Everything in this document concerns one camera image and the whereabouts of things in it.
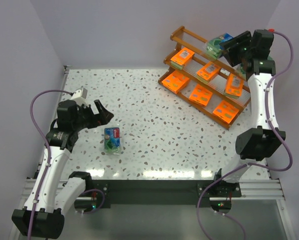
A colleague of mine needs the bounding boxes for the orange sponge box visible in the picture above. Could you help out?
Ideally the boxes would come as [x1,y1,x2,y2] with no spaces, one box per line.
[212,100,239,124]
[224,73,244,99]
[196,61,221,84]
[170,47,195,70]

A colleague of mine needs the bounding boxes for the blue sponge pack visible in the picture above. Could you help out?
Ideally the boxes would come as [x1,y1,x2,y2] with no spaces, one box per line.
[104,127,122,155]
[205,33,233,60]

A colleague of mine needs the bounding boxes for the green sponge pack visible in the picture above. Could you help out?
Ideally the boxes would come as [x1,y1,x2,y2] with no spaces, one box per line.
[237,56,273,75]

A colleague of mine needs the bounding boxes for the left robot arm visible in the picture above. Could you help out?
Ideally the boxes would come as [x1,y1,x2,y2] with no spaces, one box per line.
[11,99,114,239]

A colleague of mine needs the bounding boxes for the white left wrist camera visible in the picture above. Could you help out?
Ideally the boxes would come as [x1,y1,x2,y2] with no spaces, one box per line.
[70,87,89,107]

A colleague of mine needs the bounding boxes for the wooden shelf rack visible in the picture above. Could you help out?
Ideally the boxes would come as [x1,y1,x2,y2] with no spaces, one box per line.
[158,26,251,129]

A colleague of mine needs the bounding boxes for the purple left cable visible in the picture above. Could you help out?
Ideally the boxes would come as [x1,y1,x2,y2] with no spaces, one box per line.
[26,89,107,240]

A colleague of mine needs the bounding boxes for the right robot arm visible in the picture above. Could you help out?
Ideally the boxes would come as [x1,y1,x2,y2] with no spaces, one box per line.
[210,29,286,192]

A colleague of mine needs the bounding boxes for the black table base frame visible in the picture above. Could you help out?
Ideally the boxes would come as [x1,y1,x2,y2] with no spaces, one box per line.
[74,178,243,210]

